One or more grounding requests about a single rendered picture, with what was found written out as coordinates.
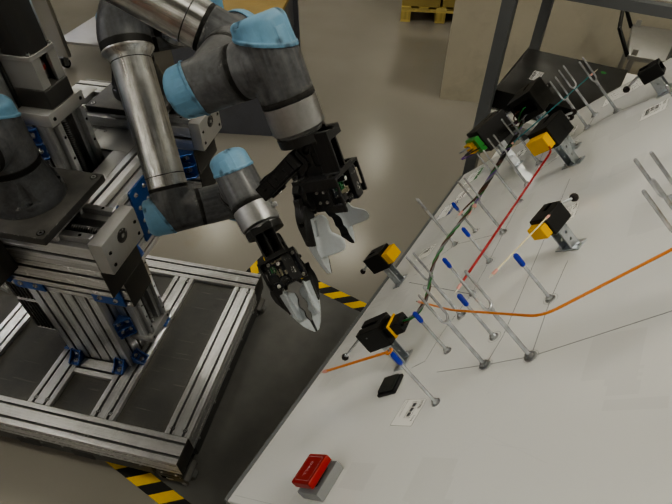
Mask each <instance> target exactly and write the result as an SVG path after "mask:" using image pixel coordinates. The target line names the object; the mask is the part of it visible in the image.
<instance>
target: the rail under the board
mask: <svg viewBox="0 0 672 504"><path fill-rule="evenodd" d="M462 177H463V176H462V175H461V176H460V177H459V178H458V180H457V181H460V180H461V178H462ZM457 181H456V183H455V184H454V185H453V187H452V188H451V189H450V191H449V192H448V194H447V195H446V196H445V198H444V199H443V200H442V202H441V203H440V204H439V206H438V207H437V209H436V210H435V211H434V213H433V214H432V215H433V216H434V215H435V214H436V213H437V211H438V210H439V209H440V207H441V206H442V204H443V203H444V202H445V200H446V199H447V198H448V196H449V195H450V193H451V192H452V191H453V189H454V188H455V186H456V185H457V184H458V182H457ZM431 220H432V219H431V217H430V218H429V219H428V221H427V222H426V224H425V225H424V226H423V228H422V229H421V230H420V232H419V233H418V235H417V236H416V237H415V239H414V240H413V241H412V243H411V244H410V245H409V247H408V248H407V250H406V251H405V252H404V254H403V255H402V256H401V258H400V259H399V261H398V262H397V263H396V265H395V267H396V268H397V267H398V265H399V264H400V262H401V261H402V260H403V258H404V257H405V255H406V254H407V253H408V251H409V250H410V249H411V247H412V246H413V244H414V243H415V242H416V240H417V239H418V238H419V236H420V235H421V233H422V232H423V231H424V229H425V228H426V226H427V225H428V224H429V222H430V221H431ZM388 279H389V277H388V276H387V277H386V278H385V280H384V281H383V282H382V284H381V285H380V286H379V288H378V289H377V291H376V292H375V293H374V295H373V296H372V297H371V299H370V300H369V302H368V303H367V304H366V306H365V307H364V308H363V310H362V311H361V312H360V314H359V315H358V317H357V318H356V319H355V321H354V322H353V323H352V325H351V326H350V328H349V329H348V330H347V332H346V333H345V334H344V336H343V337H342V338H341V340H340V341H339V343H338V344H337V345H336V347H335V348H334V349H333V351H332V352H331V353H330V355H329V356H328V358H327V359H326V360H325V362H324V363H323V364H322V366H321V367H320V369H319V370H318V371H317V373H316V374H315V375H314V377H313V378H312V379H311V381H310V382H309V384H308V385H307V386H306V388H305V389H304V390H303V392H302V393H301V394H300V396H299V397H298V399H297V400H296V401H295V403H294V404H293V405H292V407H291V408H290V410H289V411H288V412H287V414H286V415H285V416H284V418H283V419H282V420H281V422H280V423H279V425H278V426H277V427H276V429H275V430H274V431H273V433H272V434H271V436H270V437H269V438H268V440H267V441H266V442H265V444H264V445H263V446H262V448H261V449H260V451H259V452H258V453H257V455H256V456H255V457H254V459H253V460H252V461H251V463H250V464H249V466H248V467H247V468H246V470H245V471H244V472H243V474H242V475H241V477H240V478H239V479H238V481H237V482H236V483H235V485H234V486H233V487H232V489H231V490H230V492H229V493H228V494H227V496H226V497H225V499H224V500H225V502H226V504H230V503H229V502H228V500H229V498H230V497H231V496H232V494H233V493H234V491H235V490H236V489H237V487H238V486H239V485H240V483H241V482H242V480H243V479H244V478H245V476H246V475H247V473H248V472H249V471H250V469H251V468H252V467H253V465H254V464H255V462H256V461H257V460H258V458H259V457H260V456H261V454H262V453H263V451H264V450H265V449H266V447H267V446H268V444H269V443H270V442H271V440H272V439H273V438H274V436H275V435H276V433H277V432H278V431H279V429H280V428H281V427H282V425H283V424H284V422H285V421H286V420H287V418H288V417H289V416H290V414H291V413H292V411H293V410H294V409H295V407H296V406H297V404H298V403H299V402H300V400H301V399H302V398H303V396H304V395H305V393H306V392H307V391H308V389H309V388H310V387H311V385H312V384H313V382H314V381H315V380H316V378H317V377H318V376H319V374H320V372H321V371H322V370H323V369H324V367H325V366H326V364H327V363H328V362H329V360H330V359H331V358H332V356H333V355H334V353H335V352H336V351H337V349H338V348H339V347H340V345H341V344H342V342H343V341H344V340H345V338H346V337H347V335H348V334H349V333H350V331H351V330H352V329H353V327H354V326H355V324H356V323H357V322H358V320H359V319H360V318H361V316H362V315H363V313H364V312H365V311H366V309H367V308H368V307H369V305H370V304H371V302H372V301H373V300H374V298H375V297H376V295H377V294H378V293H379V291H380V290H381V289H382V287H383V286H384V284H385V283H386V282H387V280H388Z"/></svg>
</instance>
